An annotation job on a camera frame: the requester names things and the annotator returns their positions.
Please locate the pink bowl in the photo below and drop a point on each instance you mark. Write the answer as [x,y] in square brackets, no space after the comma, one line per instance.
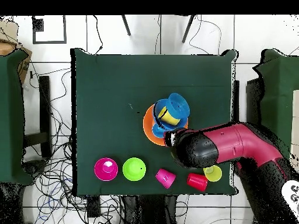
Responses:
[102,173]

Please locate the black metal frame bar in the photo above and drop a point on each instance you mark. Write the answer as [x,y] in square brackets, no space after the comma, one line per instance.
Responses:
[44,105]

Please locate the grey chair base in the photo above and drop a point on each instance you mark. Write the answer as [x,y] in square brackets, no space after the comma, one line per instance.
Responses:
[35,168]

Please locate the cardboard box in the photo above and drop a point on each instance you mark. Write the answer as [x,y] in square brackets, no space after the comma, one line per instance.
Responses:
[23,67]

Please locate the green bowl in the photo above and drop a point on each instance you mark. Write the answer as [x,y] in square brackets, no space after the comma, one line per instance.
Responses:
[133,169]

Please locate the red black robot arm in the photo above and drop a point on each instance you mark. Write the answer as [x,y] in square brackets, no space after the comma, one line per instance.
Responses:
[233,144]

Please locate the small yellow orange cup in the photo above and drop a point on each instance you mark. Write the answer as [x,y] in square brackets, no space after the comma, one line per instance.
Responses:
[169,116]

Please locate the red cup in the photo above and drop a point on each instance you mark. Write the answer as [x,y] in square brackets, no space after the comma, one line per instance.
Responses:
[197,182]

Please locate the black computer case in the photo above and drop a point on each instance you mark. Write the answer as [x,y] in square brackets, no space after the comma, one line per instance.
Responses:
[253,100]

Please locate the green cloth side table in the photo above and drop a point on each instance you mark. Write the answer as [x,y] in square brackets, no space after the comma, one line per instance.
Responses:
[11,116]
[280,93]

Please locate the large orange bowl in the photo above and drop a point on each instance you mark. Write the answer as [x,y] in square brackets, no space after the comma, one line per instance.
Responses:
[147,126]

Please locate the black square floor frame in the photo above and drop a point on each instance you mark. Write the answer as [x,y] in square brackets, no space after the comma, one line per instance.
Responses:
[49,42]

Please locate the camera tripod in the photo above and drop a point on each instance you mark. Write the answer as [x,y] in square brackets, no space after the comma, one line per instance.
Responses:
[126,25]

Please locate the dark green table cloth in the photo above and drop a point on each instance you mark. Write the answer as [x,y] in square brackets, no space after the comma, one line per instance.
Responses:
[151,77]

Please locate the pink cup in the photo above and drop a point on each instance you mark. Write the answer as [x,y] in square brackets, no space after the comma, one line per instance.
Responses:
[165,178]

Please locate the pale yellow cup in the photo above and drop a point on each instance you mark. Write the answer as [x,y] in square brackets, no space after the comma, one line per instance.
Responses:
[215,175]

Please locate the blue cup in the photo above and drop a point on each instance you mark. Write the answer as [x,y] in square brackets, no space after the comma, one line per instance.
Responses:
[157,131]

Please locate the light blue shallow bowl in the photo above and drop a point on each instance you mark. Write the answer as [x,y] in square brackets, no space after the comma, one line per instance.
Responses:
[178,105]

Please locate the large blue bowl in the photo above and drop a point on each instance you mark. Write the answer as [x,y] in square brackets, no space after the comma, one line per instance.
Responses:
[161,103]

